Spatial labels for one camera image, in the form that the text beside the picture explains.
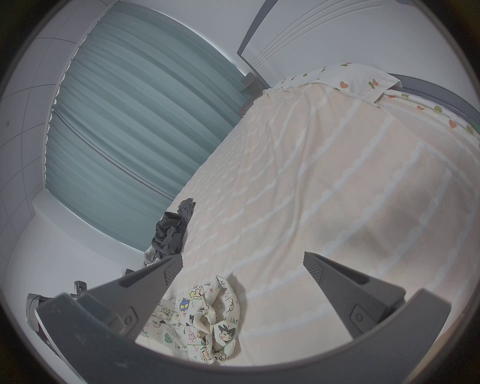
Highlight white printed pyjama top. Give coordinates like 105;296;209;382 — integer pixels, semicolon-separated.
135;275;241;364

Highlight light grey garment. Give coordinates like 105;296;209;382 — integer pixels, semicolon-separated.
142;245;162;268

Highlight dark grey garment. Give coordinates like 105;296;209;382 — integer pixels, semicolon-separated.
177;197;197;227

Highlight white printed pillow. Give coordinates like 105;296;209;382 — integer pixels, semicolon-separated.
271;64;401;103

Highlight bed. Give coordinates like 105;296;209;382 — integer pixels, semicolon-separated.
135;0;480;368

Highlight grey bedside table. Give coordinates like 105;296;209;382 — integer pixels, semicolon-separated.
237;72;265;116

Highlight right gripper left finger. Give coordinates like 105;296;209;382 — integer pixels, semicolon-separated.
89;255;184;336

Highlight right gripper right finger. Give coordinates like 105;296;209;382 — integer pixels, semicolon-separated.
303;251;406;341

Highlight black shirt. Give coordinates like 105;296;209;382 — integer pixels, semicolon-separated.
151;211;188;261

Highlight blue-green curtain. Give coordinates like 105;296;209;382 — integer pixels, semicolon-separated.
43;109;177;253
52;0;259;197

